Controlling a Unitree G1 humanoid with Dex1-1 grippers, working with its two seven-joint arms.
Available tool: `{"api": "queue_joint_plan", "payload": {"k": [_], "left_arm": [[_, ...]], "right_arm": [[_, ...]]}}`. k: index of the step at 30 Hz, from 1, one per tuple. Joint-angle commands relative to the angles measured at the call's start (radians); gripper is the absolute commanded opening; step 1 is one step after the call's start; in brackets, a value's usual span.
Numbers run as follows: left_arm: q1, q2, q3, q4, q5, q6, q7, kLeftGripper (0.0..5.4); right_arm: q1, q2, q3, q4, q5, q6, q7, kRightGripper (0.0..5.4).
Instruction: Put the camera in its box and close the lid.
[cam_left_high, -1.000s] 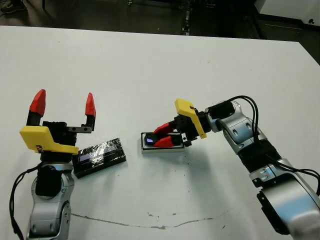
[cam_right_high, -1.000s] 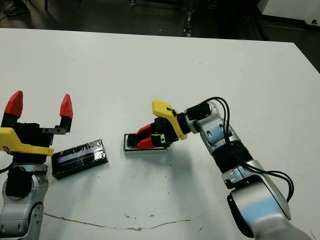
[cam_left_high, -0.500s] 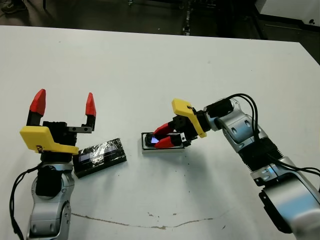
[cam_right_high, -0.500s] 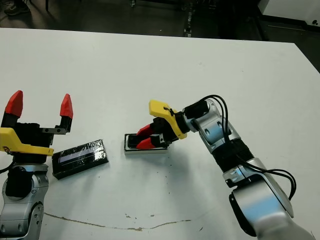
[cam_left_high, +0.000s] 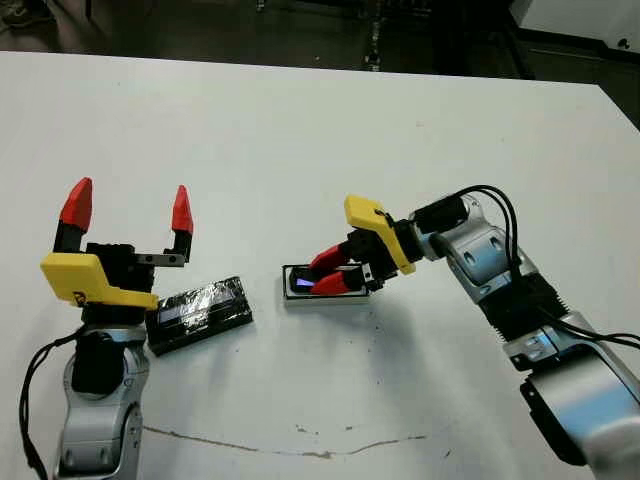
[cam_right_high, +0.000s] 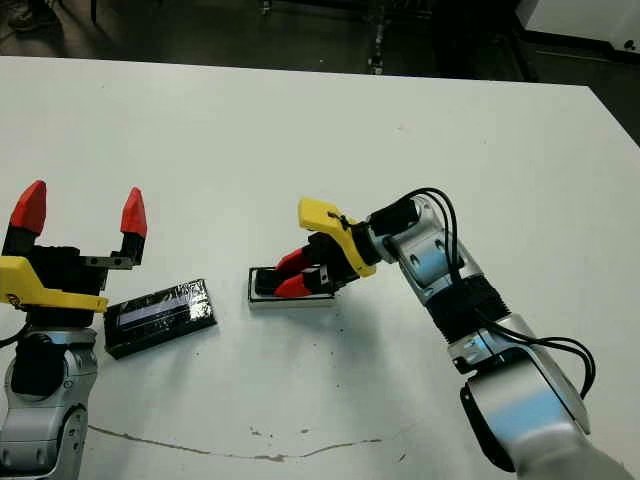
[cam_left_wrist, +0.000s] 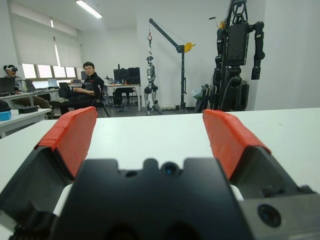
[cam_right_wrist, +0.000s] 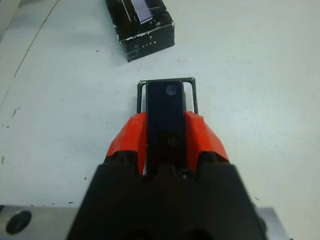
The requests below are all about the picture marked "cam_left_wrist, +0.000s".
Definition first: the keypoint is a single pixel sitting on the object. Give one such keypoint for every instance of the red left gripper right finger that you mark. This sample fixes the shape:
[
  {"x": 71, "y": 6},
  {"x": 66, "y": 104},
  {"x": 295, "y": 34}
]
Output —
[{"x": 230, "y": 142}]

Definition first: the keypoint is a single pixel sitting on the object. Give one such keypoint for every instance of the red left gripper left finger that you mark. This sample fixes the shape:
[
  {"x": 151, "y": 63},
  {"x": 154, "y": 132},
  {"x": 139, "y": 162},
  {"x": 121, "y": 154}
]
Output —
[{"x": 72, "y": 140}]

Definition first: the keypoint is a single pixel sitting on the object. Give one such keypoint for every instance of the small blue box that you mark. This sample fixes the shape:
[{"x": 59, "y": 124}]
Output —
[{"x": 5, "y": 116}]

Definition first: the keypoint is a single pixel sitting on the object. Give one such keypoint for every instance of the black folding chair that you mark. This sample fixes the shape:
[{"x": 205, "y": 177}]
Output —
[{"x": 100, "y": 102}]

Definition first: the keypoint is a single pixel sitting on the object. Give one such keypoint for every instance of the folded black chairs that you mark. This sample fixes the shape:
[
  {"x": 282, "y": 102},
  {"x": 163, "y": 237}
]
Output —
[{"x": 208, "y": 97}]

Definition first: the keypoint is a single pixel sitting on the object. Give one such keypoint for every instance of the white side table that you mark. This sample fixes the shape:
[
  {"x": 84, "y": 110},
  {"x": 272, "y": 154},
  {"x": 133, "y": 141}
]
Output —
[{"x": 25, "y": 118}]

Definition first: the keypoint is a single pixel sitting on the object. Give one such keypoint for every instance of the flat black pouch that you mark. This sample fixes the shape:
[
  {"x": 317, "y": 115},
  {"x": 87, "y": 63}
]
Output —
[{"x": 28, "y": 109}]

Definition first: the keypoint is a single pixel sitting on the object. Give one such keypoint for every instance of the black laptop on lap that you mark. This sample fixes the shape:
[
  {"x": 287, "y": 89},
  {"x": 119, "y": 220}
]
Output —
[{"x": 64, "y": 86}]

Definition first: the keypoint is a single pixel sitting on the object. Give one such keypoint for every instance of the person in black jacket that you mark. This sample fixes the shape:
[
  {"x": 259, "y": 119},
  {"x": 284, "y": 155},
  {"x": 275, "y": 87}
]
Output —
[{"x": 92, "y": 85}]

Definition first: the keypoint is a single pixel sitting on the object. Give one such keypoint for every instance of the pale plastic bag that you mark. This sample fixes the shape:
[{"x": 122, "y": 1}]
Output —
[{"x": 197, "y": 93}]

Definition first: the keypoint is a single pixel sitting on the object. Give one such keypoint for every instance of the open silver laptop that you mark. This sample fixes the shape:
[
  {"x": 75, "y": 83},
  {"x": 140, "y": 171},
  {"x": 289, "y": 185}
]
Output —
[{"x": 52, "y": 83}]

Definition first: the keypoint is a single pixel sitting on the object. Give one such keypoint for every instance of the small dark monitor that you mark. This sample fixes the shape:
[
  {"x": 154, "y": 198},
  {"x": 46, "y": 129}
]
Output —
[{"x": 83, "y": 75}]

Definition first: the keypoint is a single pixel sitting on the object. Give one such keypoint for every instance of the person seated behind desk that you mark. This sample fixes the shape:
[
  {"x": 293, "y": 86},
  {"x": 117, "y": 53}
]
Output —
[{"x": 122, "y": 96}]

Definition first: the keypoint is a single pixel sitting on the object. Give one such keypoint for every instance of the long white office desk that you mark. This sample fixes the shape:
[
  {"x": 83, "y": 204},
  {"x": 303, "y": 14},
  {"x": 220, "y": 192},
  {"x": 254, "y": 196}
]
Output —
[{"x": 22, "y": 95}]

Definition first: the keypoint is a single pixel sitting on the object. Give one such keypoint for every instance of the grey laptop with stickers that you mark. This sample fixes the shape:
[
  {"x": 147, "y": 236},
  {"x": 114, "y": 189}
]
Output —
[{"x": 30, "y": 85}]

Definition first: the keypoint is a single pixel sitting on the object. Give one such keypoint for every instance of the window strip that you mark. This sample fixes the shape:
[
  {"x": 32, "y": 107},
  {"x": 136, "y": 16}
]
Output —
[{"x": 45, "y": 71}]

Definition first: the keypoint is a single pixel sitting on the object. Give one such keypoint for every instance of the white desk with monitors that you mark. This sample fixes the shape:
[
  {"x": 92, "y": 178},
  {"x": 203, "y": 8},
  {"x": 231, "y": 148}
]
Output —
[{"x": 125, "y": 85}]

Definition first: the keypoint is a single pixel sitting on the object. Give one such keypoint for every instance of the round black bag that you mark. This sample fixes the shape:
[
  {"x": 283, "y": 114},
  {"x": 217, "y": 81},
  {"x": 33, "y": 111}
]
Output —
[{"x": 3, "y": 106}]

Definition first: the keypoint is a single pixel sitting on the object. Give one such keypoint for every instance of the black computer monitor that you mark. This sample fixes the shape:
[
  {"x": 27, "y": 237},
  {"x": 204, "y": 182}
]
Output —
[{"x": 120, "y": 74}]

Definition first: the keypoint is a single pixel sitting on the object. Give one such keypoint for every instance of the black crane hoist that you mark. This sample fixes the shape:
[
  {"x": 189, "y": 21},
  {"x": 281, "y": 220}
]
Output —
[{"x": 183, "y": 75}]

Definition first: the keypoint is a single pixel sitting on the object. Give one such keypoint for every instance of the open black laptop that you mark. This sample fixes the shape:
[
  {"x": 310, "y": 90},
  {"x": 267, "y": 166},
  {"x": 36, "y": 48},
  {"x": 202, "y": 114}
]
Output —
[{"x": 7, "y": 85}]

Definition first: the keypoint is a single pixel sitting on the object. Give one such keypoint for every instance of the white roller blind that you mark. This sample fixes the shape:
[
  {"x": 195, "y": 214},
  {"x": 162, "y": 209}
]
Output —
[
  {"x": 67, "y": 52},
  {"x": 35, "y": 40}
]

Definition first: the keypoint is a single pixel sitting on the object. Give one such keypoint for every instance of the black hard case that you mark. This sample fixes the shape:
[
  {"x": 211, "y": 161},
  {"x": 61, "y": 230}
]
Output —
[{"x": 134, "y": 73}]

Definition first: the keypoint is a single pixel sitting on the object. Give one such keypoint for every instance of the person with VR headset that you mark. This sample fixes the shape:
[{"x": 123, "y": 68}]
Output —
[{"x": 10, "y": 70}]

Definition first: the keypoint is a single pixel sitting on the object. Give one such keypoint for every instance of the large black humanoid robot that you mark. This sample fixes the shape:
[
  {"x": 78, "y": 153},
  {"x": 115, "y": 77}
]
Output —
[{"x": 236, "y": 42}]

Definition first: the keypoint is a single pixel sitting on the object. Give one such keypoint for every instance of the small silver humanoid robot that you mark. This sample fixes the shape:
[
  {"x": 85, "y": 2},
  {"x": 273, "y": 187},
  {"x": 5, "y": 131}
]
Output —
[{"x": 150, "y": 75}]

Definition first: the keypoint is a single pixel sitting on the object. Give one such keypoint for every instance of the yellow winch reel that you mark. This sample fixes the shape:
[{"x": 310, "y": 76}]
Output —
[{"x": 189, "y": 47}]

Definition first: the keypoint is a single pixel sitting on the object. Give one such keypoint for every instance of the red crane hook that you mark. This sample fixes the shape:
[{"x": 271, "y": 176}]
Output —
[{"x": 150, "y": 37}]

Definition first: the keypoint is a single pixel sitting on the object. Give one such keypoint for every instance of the long ceiling light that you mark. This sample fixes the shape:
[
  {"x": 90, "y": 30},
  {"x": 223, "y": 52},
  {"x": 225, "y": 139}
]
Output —
[{"x": 88, "y": 8}]

